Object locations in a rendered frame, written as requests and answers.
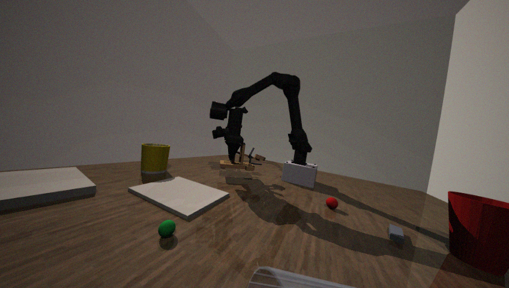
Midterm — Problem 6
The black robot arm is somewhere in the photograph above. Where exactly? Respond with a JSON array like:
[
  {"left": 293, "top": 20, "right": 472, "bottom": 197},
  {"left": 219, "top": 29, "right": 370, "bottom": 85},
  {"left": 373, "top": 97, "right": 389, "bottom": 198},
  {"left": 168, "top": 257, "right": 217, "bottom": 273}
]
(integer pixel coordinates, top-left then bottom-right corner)
[{"left": 209, "top": 72, "right": 312, "bottom": 166}]

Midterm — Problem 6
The dark red ball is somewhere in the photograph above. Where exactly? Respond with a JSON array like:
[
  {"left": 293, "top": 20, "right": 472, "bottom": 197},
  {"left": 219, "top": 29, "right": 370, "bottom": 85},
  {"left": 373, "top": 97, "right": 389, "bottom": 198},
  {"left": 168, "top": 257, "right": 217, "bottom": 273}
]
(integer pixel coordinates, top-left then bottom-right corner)
[{"left": 326, "top": 197, "right": 338, "bottom": 209}]

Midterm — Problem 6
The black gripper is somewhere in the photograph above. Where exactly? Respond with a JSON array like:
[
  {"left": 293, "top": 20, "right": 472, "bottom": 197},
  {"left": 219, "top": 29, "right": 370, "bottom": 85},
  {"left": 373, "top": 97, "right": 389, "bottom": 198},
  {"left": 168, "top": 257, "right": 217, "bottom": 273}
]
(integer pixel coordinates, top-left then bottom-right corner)
[{"left": 224, "top": 121, "right": 244, "bottom": 160}]

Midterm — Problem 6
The green ball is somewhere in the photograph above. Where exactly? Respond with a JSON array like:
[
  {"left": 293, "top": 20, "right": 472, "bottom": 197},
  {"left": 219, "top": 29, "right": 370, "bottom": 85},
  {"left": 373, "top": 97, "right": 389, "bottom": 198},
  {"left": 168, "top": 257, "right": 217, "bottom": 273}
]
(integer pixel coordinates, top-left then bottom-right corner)
[{"left": 158, "top": 220, "right": 176, "bottom": 237}]

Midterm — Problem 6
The yellow mug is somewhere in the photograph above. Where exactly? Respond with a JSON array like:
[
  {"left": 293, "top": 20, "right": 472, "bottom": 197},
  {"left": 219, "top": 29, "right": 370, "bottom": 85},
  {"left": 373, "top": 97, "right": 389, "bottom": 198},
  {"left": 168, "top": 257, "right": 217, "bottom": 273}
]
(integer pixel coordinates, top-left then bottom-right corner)
[{"left": 141, "top": 143, "right": 170, "bottom": 173}]

